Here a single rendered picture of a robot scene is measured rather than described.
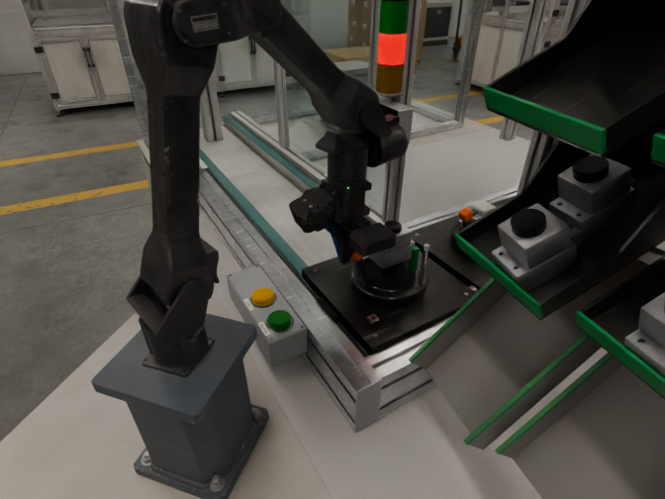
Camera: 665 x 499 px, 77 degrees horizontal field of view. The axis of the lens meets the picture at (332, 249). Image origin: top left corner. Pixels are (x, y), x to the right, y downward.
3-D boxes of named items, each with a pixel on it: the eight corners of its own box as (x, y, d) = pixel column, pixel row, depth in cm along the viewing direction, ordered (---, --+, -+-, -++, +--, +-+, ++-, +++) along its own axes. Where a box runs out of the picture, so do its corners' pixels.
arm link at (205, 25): (166, 29, 33) (231, -95, 32) (125, 20, 38) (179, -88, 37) (354, 176, 56) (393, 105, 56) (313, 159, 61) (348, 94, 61)
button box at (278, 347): (271, 368, 71) (268, 343, 67) (230, 298, 86) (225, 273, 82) (309, 352, 74) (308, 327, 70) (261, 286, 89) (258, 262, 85)
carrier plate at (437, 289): (371, 357, 66) (372, 348, 65) (301, 276, 83) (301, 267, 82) (480, 305, 76) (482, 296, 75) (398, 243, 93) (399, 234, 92)
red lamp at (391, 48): (388, 65, 75) (390, 36, 72) (371, 61, 79) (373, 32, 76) (410, 63, 77) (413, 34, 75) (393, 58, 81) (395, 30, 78)
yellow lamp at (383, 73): (386, 95, 78) (388, 66, 75) (370, 89, 82) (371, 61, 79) (407, 91, 80) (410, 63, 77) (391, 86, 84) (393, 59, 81)
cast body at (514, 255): (521, 296, 41) (512, 249, 37) (494, 269, 45) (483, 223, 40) (596, 254, 41) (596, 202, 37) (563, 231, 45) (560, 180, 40)
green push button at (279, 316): (274, 338, 69) (273, 329, 68) (264, 323, 72) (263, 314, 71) (296, 329, 71) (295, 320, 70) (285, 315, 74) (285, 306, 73)
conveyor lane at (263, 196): (369, 393, 71) (372, 352, 66) (215, 197, 131) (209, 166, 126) (488, 331, 83) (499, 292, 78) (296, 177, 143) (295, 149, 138)
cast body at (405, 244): (382, 269, 73) (385, 236, 69) (368, 256, 76) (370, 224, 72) (420, 255, 76) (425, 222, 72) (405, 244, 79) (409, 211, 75)
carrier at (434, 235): (486, 302, 77) (501, 245, 70) (403, 241, 94) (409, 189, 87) (568, 262, 87) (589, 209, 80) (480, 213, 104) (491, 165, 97)
